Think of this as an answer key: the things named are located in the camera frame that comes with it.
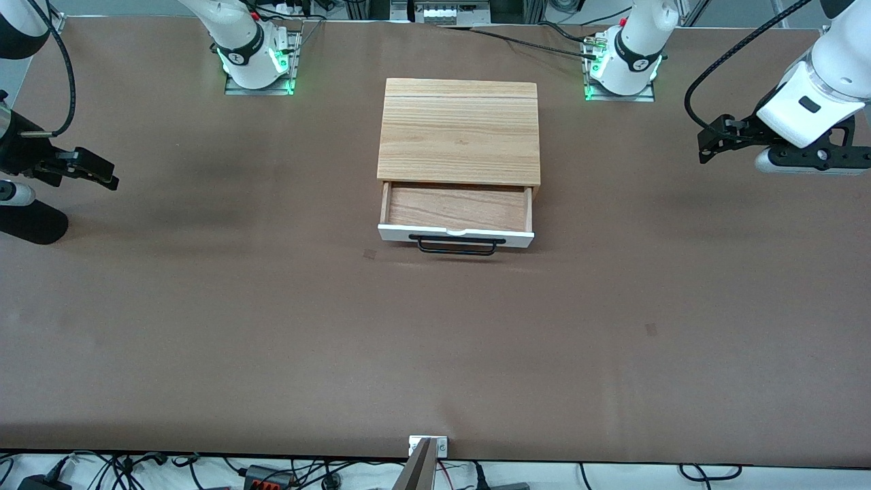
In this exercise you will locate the white-fronted wooden drawer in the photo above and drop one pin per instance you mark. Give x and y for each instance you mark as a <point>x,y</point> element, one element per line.
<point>456,207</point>

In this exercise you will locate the black power adapter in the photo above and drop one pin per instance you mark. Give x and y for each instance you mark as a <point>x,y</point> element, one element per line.
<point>44,483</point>

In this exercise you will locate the aluminium frame post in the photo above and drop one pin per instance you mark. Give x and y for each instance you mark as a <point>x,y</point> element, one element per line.
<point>57,22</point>

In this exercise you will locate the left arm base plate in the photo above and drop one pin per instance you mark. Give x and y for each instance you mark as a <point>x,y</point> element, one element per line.
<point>650,96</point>

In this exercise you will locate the black box red connectors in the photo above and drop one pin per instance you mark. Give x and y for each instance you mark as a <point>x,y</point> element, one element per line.
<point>269,478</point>

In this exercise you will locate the grey power strip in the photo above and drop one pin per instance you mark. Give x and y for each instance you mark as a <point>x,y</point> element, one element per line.
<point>449,12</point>

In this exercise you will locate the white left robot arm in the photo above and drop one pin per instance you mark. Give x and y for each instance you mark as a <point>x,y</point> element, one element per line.
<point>830,88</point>

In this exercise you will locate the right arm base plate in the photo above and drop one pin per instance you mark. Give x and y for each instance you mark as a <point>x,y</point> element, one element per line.
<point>294,64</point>

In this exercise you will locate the wooden drawer cabinet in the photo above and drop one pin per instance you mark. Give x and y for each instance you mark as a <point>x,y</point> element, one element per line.
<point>459,133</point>

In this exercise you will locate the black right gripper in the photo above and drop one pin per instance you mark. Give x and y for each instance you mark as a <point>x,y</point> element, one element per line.
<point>19,153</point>

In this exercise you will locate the silver camera mount bracket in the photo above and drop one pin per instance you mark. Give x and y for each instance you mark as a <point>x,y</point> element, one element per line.
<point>439,447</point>

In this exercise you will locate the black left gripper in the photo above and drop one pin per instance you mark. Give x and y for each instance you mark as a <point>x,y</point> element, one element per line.
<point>746,128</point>

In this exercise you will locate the black rounded cylinder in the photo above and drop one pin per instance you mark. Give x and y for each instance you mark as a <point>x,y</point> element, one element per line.
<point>30,224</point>

